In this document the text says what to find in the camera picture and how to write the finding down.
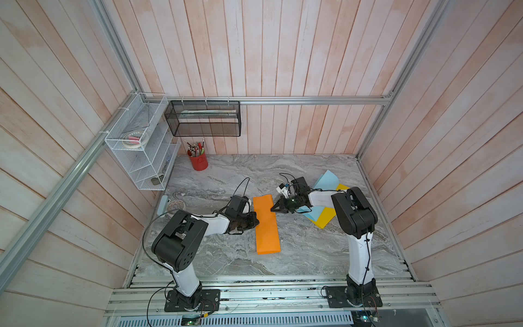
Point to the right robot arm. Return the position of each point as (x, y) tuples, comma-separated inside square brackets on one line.
[(357, 218)]

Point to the light blue paper sheet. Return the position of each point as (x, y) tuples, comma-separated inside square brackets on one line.
[(327, 180)]

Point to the white wire shelf rack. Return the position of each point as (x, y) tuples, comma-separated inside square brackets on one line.
[(149, 167)]

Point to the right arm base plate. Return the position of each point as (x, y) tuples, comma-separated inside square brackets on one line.
[(346, 297)]

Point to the yellow paper sheet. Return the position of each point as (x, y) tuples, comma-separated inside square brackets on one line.
[(324, 198)]

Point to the black mesh wall basket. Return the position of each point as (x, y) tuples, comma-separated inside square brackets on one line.
[(204, 118)]

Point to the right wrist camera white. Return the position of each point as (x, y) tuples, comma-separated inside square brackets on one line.
[(284, 190)]

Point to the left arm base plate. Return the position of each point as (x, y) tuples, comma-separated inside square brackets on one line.
[(201, 300)]

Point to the red pencil cup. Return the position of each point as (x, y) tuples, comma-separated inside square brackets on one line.
[(200, 162)]

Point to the tape roll on shelf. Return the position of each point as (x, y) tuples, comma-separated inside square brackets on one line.
[(135, 140)]

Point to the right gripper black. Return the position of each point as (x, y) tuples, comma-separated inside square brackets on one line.
[(282, 208)]

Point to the orange paper sheet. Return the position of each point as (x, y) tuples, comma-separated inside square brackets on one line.
[(267, 234)]

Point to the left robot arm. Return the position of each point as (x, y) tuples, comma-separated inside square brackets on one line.
[(177, 244)]

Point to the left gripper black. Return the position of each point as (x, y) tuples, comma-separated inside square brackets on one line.
[(253, 221)]

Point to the clear tape roll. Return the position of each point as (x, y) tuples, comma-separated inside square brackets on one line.
[(175, 205)]

